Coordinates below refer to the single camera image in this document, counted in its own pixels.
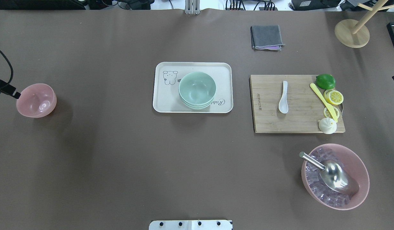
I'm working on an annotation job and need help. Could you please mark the small pink bowl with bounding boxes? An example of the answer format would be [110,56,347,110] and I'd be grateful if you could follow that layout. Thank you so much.
[16,83,58,118]

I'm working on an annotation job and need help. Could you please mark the white ceramic spoon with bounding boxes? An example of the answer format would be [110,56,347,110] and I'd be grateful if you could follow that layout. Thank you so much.
[278,80,289,114]

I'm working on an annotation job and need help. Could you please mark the large pink bowl with ice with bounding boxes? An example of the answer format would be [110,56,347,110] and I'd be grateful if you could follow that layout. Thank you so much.
[301,143,370,211]

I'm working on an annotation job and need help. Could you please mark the cream rabbit tray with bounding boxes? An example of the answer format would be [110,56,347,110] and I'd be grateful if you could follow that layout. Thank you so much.
[152,62,233,113]

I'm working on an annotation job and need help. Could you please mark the green stacked bowls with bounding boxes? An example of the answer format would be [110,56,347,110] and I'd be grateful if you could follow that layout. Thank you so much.
[178,72,217,110]

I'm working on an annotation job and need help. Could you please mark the grey folded cloth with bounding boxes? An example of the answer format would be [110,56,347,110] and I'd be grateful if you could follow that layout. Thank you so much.
[250,25,285,51]

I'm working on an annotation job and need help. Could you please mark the bamboo cutting board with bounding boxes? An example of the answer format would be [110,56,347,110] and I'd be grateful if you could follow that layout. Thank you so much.
[249,74,346,134]

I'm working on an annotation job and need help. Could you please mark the green lime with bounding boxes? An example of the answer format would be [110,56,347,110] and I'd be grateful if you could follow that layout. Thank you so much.
[316,74,336,90]

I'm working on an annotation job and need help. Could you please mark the single lemon slice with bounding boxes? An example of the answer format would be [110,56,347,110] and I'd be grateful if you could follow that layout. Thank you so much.
[323,106,340,120]

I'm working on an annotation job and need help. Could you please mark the white steamed bun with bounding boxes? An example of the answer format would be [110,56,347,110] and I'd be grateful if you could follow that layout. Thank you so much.
[318,118,337,134]

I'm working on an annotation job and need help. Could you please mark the yellow plastic knife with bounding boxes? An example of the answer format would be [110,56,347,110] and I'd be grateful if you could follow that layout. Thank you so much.
[310,83,338,123]

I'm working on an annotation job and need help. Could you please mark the metal scoop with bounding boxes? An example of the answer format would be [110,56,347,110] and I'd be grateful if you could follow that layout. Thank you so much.
[299,151,359,196]

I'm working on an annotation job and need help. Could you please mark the wooden mug tree stand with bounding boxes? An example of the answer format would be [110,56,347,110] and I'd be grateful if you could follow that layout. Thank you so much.
[335,0,394,48]

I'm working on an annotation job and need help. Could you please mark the aluminium frame post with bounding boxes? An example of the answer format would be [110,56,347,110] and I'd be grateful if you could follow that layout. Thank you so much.
[185,0,201,15]

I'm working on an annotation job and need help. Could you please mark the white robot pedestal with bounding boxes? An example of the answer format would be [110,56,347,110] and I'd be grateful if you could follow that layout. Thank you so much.
[148,219,233,230]

